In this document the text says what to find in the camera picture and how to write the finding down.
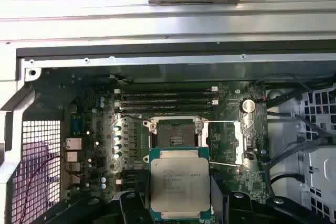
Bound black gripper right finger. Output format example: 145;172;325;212
210;178;336;224

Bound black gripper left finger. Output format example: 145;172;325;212
33;191;150;224

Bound silver topped CPU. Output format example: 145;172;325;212
148;147;212;221

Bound metal socket cover frame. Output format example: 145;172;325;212
196;119;249;169

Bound CPU socket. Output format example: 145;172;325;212
142;115;211;167

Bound black RAM slot white latches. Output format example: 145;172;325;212
114;98;219;106
114;87;219;93

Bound grey metal drive cage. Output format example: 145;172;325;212
265;87;336;224

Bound teal board connector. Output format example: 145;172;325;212
70;118;82;136

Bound round coin battery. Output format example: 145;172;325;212
240;99;256;113

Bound green motherboard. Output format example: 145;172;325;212
34;68;271;209

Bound grey metal PC case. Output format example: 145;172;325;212
0;41;336;224

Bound black cable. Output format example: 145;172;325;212
269;172;307;187

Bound grey cable bundle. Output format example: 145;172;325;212
267;113;336;172

